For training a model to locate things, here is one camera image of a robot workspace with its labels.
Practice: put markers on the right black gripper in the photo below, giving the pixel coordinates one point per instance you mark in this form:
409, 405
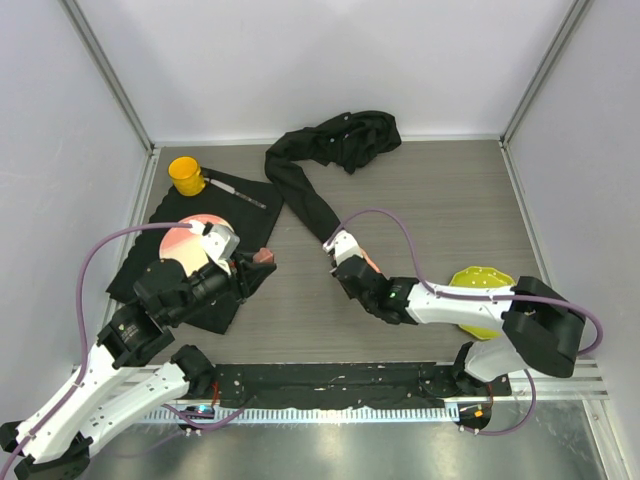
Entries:
351, 296

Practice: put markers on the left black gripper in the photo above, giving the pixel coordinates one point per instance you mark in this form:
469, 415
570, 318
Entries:
248, 276

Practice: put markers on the nail polish bottle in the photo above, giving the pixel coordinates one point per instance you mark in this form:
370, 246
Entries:
264, 256

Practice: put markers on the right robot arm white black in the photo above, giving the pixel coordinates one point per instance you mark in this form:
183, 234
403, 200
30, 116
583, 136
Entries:
536, 328

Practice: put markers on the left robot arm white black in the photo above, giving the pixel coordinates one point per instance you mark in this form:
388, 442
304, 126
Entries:
59, 440

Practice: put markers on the mannequin hand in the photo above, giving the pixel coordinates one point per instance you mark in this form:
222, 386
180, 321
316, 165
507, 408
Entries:
370, 262

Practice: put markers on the pink cream plate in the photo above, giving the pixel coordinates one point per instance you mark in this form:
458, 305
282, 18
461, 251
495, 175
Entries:
183, 245

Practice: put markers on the yellow green plate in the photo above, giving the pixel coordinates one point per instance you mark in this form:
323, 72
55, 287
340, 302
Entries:
481, 277

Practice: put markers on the table knife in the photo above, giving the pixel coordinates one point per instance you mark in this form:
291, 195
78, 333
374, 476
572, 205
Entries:
231, 190

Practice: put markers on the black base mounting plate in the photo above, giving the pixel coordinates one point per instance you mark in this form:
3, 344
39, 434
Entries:
339, 386

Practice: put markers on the yellow cup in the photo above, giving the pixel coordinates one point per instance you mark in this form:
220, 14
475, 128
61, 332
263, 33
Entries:
186, 176

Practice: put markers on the black sleeved shirt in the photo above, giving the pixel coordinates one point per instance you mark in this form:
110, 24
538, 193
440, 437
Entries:
347, 143

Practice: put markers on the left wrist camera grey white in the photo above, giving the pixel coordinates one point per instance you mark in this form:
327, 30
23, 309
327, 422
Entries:
219, 242

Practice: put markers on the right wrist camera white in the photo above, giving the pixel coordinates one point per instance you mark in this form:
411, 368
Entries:
342, 246

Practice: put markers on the white slotted cable duct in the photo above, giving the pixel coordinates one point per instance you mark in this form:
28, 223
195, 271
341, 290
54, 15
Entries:
448, 413

